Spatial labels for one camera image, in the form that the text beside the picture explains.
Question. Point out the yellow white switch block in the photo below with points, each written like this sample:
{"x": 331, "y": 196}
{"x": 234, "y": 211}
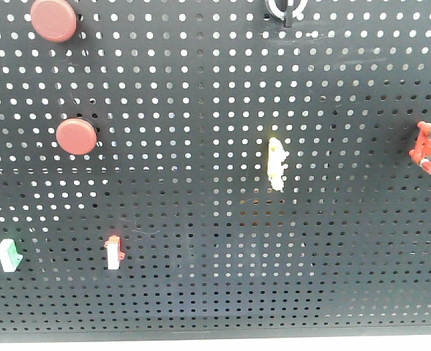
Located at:
{"x": 276, "y": 166}

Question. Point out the red contact block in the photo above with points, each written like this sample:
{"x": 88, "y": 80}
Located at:
{"x": 421, "y": 152}

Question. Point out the lower red mushroom button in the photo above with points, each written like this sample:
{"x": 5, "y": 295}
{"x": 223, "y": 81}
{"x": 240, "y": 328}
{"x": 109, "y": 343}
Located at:
{"x": 76, "y": 136}

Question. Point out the red white switch block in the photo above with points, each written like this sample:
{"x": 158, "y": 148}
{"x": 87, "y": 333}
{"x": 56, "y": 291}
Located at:
{"x": 114, "y": 255}

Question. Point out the red mushroom button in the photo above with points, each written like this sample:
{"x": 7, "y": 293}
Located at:
{"x": 76, "y": 136}
{"x": 55, "y": 21}

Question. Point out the black perforated pegboard panel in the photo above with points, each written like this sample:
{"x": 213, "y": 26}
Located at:
{"x": 184, "y": 96}

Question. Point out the green white switch block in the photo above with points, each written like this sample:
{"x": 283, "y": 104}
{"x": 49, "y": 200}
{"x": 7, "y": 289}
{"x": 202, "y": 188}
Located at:
{"x": 9, "y": 257}

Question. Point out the upper red mushroom button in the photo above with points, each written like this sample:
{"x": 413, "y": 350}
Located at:
{"x": 55, "y": 21}

